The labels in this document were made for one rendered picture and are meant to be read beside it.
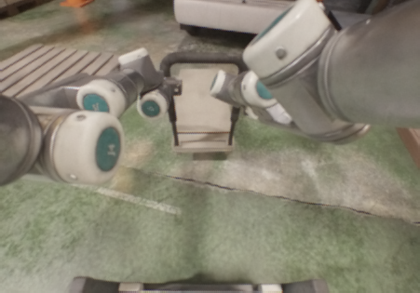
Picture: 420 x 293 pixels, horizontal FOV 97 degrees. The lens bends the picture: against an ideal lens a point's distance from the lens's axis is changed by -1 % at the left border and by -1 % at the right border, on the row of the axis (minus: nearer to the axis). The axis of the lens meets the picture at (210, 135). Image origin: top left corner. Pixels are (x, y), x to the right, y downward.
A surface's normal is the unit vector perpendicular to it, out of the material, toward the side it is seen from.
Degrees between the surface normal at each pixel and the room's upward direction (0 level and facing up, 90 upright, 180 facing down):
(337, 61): 77
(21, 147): 91
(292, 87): 93
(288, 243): 0
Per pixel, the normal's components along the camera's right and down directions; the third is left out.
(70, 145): -0.02, -0.09
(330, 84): -0.93, 0.31
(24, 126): 0.96, -0.29
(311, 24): 0.25, 0.14
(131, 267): 0.04, -0.64
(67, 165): -0.05, 0.33
